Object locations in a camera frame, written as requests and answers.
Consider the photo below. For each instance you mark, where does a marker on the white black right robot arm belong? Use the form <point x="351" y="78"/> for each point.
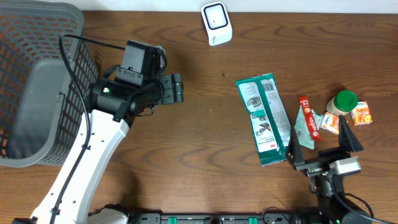
<point x="326" y="173"/>

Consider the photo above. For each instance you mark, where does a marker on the black mounting rail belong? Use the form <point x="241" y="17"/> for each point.
<point x="270" y="217"/>

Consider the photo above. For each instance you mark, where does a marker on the grey plastic mesh basket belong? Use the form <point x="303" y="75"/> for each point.
<point x="44" y="65"/>

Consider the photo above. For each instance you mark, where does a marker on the orange small box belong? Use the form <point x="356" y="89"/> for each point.
<point x="330" y="123"/>
<point x="361" y="114"/>

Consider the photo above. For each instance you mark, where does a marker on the green lid cream jar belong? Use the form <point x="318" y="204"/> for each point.
<point x="342" y="103"/>

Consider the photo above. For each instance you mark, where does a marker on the green white 3M package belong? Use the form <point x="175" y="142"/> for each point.
<point x="269" y="121"/>

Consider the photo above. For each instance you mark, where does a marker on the white teal wipes packet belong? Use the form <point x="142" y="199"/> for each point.
<point x="302" y="131"/>

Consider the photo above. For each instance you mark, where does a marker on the red snack stick packet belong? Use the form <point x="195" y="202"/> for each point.
<point x="309" y="118"/>

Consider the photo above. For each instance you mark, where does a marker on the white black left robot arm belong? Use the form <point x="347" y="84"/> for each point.
<point x="108" y="113"/>

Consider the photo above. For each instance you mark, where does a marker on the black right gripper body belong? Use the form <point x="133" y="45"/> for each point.
<point x="321" y="165"/>

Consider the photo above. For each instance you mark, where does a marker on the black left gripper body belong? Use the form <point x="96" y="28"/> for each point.
<point x="171" y="93"/>

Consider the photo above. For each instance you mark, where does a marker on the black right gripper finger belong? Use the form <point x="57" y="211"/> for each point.
<point x="294" y="153"/>
<point x="347" y="140"/>

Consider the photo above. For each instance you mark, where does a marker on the white cube barcode scanner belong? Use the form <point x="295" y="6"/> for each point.
<point x="215" y="20"/>

